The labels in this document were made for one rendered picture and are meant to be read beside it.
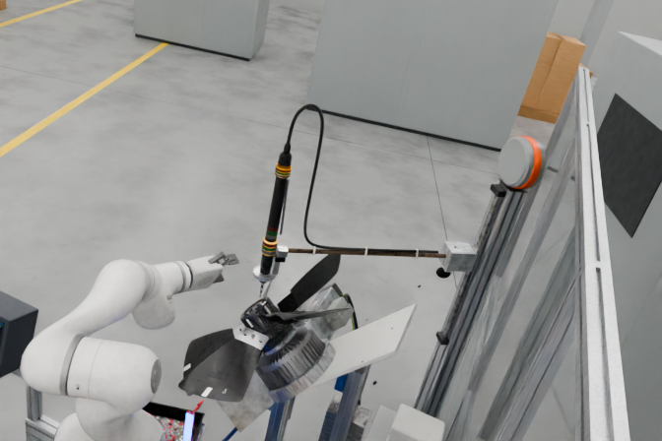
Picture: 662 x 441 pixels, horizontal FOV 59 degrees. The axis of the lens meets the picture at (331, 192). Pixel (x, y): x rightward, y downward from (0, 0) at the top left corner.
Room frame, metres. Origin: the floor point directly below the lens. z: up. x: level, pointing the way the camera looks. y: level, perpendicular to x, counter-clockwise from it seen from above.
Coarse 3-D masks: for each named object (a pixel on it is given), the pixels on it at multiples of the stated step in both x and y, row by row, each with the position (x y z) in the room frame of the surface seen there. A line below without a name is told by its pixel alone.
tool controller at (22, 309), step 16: (0, 304) 1.26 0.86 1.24; (16, 304) 1.28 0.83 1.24; (0, 320) 1.20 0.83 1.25; (16, 320) 1.22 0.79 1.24; (32, 320) 1.27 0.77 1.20; (0, 336) 1.19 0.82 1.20; (16, 336) 1.21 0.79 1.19; (32, 336) 1.27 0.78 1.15; (0, 352) 1.17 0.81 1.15; (16, 352) 1.21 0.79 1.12; (0, 368) 1.16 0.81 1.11; (16, 368) 1.21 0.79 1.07
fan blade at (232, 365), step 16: (224, 352) 1.34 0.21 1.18; (240, 352) 1.35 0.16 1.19; (256, 352) 1.36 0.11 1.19; (208, 368) 1.28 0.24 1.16; (224, 368) 1.28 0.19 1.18; (240, 368) 1.29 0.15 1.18; (192, 384) 1.22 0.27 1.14; (208, 384) 1.22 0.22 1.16; (224, 384) 1.22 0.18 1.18; (240, 384) 1.23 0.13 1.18; (224, 400) 1.16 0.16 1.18; (240, 400) 1.16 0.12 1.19
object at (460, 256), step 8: (448, 248) 1.61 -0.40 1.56; (456, 248) 1.61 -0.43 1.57; (464, 248) 1.62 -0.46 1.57; (472, 248) 1.63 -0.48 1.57; (448, 256) 1.59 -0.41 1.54; (456, 256) 1.58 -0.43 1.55; (464, 256) 1.59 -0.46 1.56; (472, 256) 1.60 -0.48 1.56; (448, 264) 1.58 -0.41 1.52; (456, 264) 1.59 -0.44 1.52; (464, 264) 1.60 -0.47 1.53; (472, 264) 1.60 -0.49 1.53
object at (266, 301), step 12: (264, 300) 1.56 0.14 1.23; (252, 312) 1.47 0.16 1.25; (264, 312) 1.48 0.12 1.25; (276, 312) 1.51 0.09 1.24; (252, 324) 1.46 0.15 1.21; (264, 324) 1.46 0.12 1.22; (276, 324) 1.49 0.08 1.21; (288, 324) 1.50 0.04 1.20; (276, 336) 1.45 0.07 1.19; (264, 348) 1.43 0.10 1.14
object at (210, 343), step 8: (208, 336) 1.55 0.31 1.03; (216, 336) 1.53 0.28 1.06; (224, 336) 1.52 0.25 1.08; (232, 336) 1.51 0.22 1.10; (192, 344) 1.56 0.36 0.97; (200, 344) 1.54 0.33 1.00; (208, 344) 1.52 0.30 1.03; (216, 344) 1.50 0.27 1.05; (224, 344) 1.49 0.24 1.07; (192, 352) 1.52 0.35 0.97; (200, 352) 1.50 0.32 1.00; (208, 352) 1.49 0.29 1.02; (184, 360) 1.51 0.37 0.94; (192, 360) 1.49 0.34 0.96; (200, 360) 1.47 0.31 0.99; (192, 368) 1.46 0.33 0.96; (184, 376) 1.44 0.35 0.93
